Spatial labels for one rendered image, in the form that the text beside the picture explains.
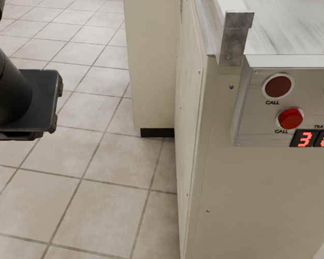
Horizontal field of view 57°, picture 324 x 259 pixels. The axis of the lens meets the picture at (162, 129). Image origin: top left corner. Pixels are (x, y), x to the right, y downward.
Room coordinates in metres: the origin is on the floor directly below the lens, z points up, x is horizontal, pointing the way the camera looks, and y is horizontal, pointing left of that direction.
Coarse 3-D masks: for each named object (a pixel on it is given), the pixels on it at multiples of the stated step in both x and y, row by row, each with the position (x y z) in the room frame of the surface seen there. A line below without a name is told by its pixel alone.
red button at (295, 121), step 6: (282, 114) 0.31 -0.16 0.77; (288, 114) 0.31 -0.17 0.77; (294, 114) 0.31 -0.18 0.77; (300, 114) 0.31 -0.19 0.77; (282, 120) 0.31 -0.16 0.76; (288, 120) 0.31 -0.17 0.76; (294, 120) 0.31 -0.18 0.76; (300, 120) 0.31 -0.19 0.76; (282, 126) 0.31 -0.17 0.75; (288, 126) 0.31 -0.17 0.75; (294, 126) 0.31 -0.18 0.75
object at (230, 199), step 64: (192, 0) 0.59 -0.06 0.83; (256, 0) 0.54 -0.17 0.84; (320, 0) 0.54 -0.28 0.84; (192, 64) 0.49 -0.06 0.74; (192, 128) 0.41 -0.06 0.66; (192, 192) 0.35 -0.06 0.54; (256, 192) 0.35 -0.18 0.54; (320, 192) 0.35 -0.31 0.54; (192, 256) 0.35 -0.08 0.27; (256, 256) 0.35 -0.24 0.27
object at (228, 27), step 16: (208, 0) 0.45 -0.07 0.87; (224, 0) 0.37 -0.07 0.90; (240, 0) 0.37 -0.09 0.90; (208, 16) 0.43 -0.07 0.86; (224, 16) 0.32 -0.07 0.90; (240, 16) 0.31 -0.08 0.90; (224, 32) 0.32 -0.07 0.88; (240, 32) 0.32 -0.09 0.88; (224, 48) 0.32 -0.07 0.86; (240, 48) 0.32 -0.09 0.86; (224, 64) 0.32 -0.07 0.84; (240, 64) 0.32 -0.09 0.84
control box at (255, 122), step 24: (264, 72) 0.32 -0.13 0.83; (288, 72) 0.32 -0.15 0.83; (312, 72) 0.32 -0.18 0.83; (240, 96) 0.33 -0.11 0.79; (264, 96) 0.32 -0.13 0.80; (288, 96) 0.32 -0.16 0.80; (312, 96) 0.32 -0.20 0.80; (240, 120) 0.32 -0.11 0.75; (264, 120) 0.32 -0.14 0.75; (312, 120) 0.32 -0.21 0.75; (240, 144) 0.32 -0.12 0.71; (264, 144) 0.32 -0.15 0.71; (288, 144) 0.32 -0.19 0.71; (312, 144) 0.32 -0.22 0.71
